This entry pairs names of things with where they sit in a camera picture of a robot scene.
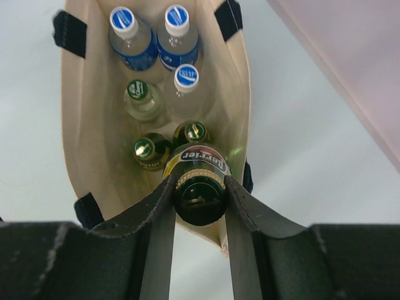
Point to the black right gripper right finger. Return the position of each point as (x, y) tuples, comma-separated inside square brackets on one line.
[(272, 257)]

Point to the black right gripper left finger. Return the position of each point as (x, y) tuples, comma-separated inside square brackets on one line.
[(126, 257)]

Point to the beige canvas tote bag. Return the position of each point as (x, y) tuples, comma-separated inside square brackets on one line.
[(97, 131)]

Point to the green glass bottle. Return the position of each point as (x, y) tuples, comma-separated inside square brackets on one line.
[(151, 151), (190, 132), (200, 193)]

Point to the clear glass Chang bottle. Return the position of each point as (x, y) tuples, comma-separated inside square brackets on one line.
[(143, 101)]

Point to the clear plastic bottle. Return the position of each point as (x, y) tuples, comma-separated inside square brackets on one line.
[(185, 93)]

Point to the blue label water bottle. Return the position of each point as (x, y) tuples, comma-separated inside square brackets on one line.
[(177, 38)]

